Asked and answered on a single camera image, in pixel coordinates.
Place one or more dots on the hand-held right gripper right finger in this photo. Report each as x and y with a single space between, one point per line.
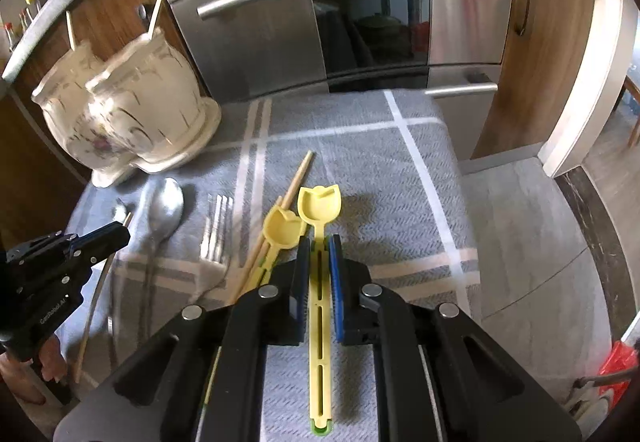
337 297

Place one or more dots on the grey kitchen countertop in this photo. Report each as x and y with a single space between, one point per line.
60 2

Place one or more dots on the cream ceramic utensil holder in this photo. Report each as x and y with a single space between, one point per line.
150 112

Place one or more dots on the wooden cabinet door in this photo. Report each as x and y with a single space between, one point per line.
115 7
30 147
550 72

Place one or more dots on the person's left forearm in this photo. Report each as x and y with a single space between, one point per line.
17 377

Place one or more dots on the wooden furniture leg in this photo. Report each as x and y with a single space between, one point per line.
634 117

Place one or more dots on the large metal spoon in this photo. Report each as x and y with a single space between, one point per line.
167 207

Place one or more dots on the yellow-cap clear bottle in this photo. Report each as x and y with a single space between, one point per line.
33 5

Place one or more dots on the small metal spoon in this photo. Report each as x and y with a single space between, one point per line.
120 213

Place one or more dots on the stainless steel built-in oven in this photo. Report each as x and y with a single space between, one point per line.
250 47

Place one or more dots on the metal fork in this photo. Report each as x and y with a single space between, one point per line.
216 232

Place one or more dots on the red plastic bag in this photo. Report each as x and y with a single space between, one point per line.
617 364

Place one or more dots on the yellow plastic spoon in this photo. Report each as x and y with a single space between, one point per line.
282 227
320 207

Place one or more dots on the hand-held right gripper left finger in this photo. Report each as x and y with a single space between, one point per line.
300 307

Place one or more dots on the red-cap dark sauce bottle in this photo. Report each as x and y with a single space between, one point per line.
8 37
24 21

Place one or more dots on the grey plaid cloth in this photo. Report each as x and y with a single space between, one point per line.
400 202

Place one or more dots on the person's left hand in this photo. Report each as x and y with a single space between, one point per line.
51 359

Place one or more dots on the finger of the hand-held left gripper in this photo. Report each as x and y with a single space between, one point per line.
105 239

